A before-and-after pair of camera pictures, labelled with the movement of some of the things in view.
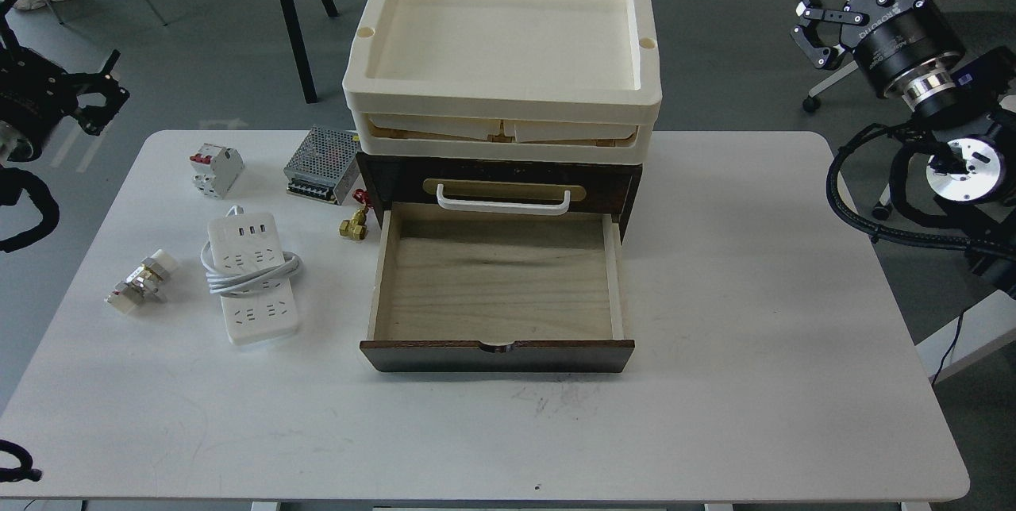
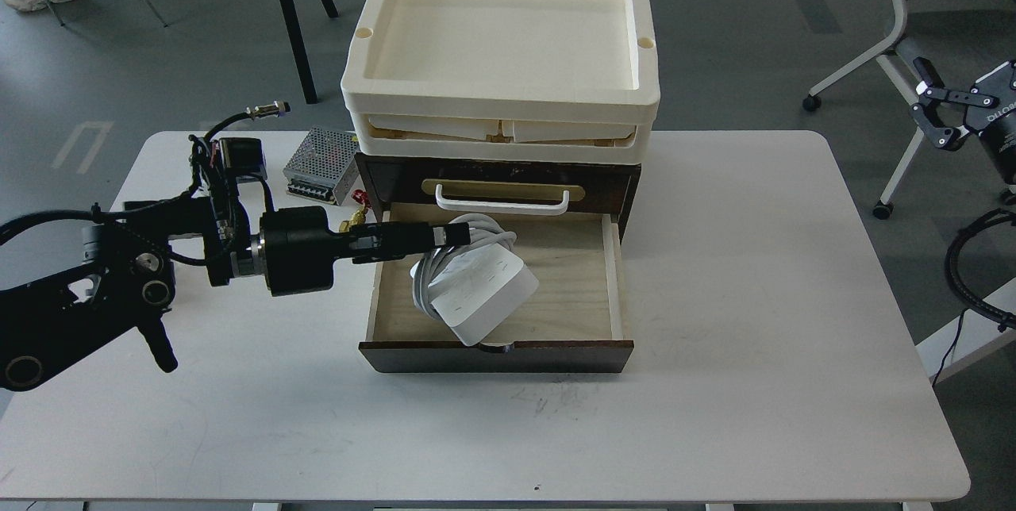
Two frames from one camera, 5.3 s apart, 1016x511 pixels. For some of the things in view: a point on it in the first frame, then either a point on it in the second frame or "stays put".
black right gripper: x=905 y=48 -> x=995 y=118
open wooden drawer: x=490 y=286 stays put
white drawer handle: x=507 y=207 stays put
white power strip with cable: x=245 y=263 -> x=471 y=286
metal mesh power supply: x=325 y=166 stays put
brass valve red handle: x=355 y=227 stays put
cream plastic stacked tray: x=504 y=62 stays put
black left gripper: x=36 y=93 -> x=298 y=248
